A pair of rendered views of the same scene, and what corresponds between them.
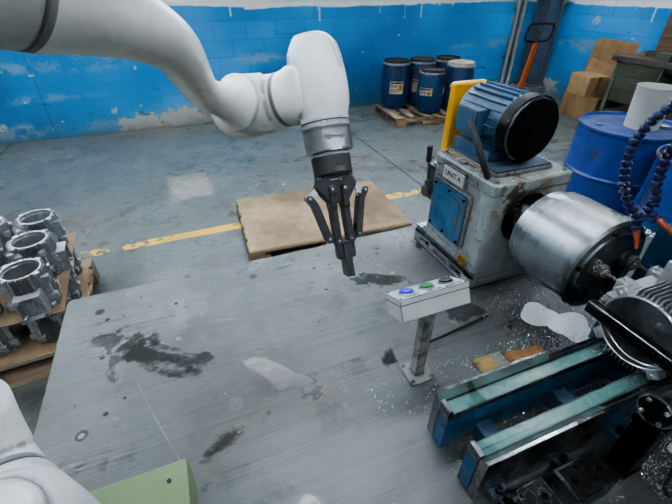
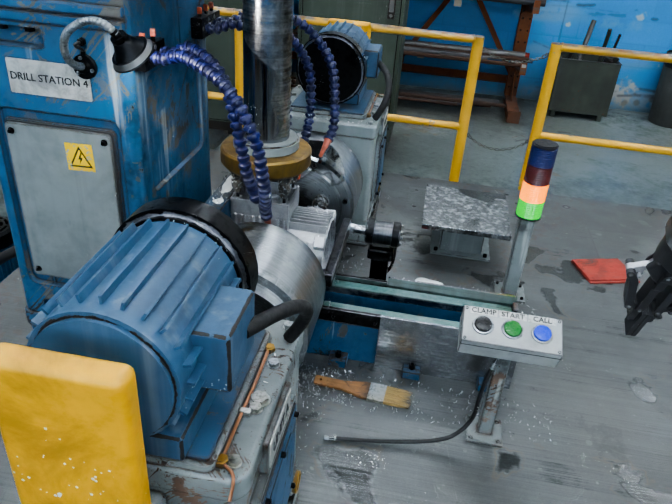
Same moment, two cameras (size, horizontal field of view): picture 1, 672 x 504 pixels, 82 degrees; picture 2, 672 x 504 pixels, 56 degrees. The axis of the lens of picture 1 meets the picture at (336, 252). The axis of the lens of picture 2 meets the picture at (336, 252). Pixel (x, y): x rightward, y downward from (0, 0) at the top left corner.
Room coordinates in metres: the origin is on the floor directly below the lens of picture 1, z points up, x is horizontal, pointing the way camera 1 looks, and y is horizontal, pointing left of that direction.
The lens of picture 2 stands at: (1.56, -0.04, 1.71)
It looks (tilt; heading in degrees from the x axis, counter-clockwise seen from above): 31 degrees down; 209
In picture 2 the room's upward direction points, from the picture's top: 4 degrees clockwise
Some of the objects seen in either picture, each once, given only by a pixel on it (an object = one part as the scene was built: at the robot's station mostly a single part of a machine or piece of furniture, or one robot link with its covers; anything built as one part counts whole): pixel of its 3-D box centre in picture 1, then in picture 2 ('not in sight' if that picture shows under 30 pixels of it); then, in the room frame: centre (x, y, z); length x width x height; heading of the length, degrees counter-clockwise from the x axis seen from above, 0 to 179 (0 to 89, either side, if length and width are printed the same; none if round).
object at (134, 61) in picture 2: not in sight; (106, 52); (0.90, -0.84, 1.46); 0.18 x 0.11 x 0.13; 112
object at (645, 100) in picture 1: (647, 106); not in sight; (2.43, -1.89, 0.99); 0.24 x 0.22 x 0.24; 22
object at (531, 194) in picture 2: not in sight; (534, 190); (0.11, -0.32, 1.10); 0.06 x 0.06 x 0.04
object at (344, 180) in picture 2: not in sight; (311, 184); (0.33, -0.82, 1.04); 0.41 x 0.25 x 0.25; 22
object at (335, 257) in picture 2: (643, 345); (338, 250); (0.52, -0.61, 1.01); 0.26 x 0.04 x 0.03; 22
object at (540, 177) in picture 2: not in sight; (538, 173); (0.11, -0.32, 1.14); 0.06 x 0.06 x 0.04
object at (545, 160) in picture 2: not in sight; (542, 155); (0.11, -0.32, 1.19); 0.06 x 0.06 x 0.04
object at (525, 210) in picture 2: not in sight; (529, 207); (0.11, -0.32, 1.05); 0.06 x 0.06 x 0.04
